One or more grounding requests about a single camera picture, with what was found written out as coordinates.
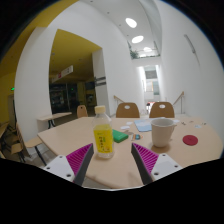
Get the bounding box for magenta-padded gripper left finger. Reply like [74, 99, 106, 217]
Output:
[42, 142, 95, 187]

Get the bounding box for blue printed mat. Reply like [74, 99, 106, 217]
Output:
[133, 119, 154, 133]

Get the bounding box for white hanging sign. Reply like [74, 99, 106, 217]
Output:
[50, 64, 74, 84]

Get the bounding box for small wooden chair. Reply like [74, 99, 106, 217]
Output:
[76, 104, 89, 119]

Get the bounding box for flat round red coaster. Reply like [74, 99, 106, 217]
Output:
[182, 134, 199, 147]

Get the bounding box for small green box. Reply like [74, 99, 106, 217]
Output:
[111, 128, 130, 144]

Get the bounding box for dark shop shelf unit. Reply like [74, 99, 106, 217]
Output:
[49, 83, 79, 113]

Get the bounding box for green potted plant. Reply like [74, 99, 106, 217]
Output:
[129, 49, 140, 60]

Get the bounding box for wooden stair handrail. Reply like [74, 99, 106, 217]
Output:
[172, 90, 185, 114]
[113, 94, 126, 116]

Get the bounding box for round ceiling lights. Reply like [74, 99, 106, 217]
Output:
[124, 17, 154, 54]

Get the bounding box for beige mug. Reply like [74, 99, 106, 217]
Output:
[150, 117, 178, 149]

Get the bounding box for wooden side table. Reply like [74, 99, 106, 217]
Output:
[36, 111, 73, 130]

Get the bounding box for wooden metal-legged chair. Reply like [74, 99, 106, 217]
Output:
[14, 123, 48, 166]

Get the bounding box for yellow drink bottle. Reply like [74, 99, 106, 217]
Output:
[91, 105, 116, 160]

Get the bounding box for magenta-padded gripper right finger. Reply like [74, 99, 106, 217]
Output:
[130, 142, 184, 186]

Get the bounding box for wooden chair with cutout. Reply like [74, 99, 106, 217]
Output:
[148, 101, 176, 119]
[115, 102, 141, 119]

